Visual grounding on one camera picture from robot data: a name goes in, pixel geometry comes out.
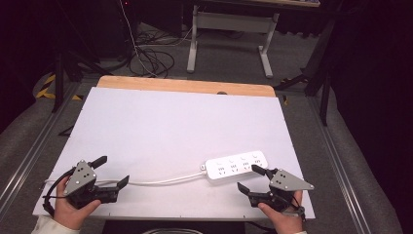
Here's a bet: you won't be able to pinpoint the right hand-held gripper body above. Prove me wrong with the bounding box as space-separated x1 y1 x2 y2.
247 168 316 213

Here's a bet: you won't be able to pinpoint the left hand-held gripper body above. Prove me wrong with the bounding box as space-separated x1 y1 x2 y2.
62 159 120 210

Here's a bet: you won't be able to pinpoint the white power strip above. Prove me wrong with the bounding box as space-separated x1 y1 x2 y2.
204 149 270 181

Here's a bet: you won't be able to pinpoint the white power strip cable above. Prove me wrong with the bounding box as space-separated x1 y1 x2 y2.
44 164 209 188

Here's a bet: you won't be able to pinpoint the person's left hand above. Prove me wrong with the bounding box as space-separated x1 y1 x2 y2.
53 176 102 231

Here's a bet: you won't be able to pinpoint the person's right hand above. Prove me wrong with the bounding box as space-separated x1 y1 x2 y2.
257 190 305 234

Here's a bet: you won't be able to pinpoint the white board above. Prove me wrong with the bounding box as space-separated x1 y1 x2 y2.
32 86 317 222

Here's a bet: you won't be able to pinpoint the yellow black floor tape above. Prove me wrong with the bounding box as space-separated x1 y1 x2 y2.
34 73 84 101

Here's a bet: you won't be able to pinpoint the black tripod stand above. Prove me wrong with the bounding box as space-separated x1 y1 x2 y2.
51 48 113 114

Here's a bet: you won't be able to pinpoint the black metal stand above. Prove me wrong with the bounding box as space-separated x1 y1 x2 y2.
273 18 337 127

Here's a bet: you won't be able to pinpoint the wooden desk top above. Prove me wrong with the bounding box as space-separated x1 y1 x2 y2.
249 0 321 9

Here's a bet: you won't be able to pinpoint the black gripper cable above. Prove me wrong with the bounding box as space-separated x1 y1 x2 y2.
41 168 77 218
285 194 307 223

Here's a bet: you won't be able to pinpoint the metal floor rail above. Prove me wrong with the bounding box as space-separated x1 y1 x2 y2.
307 97 369 234
0 82 84 205

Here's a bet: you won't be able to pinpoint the black floor cables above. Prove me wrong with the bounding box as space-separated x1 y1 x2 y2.
128 30 176 79

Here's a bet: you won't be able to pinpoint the thin white cable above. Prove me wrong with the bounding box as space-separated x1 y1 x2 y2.
118 0 159 78

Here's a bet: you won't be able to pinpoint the white metal desk frame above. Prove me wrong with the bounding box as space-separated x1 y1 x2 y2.
186 4 281 80

